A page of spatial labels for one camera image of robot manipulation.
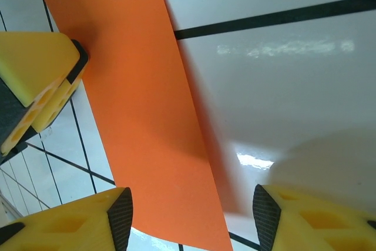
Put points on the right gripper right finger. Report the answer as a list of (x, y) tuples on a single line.
[(317, 227)]

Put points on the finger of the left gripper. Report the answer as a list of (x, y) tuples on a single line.
[(63, 101), (32, 60)]

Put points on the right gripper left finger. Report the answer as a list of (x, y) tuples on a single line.
[(73, 227)]

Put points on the orange square paper sheet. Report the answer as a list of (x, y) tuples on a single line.
[(141, 86)]

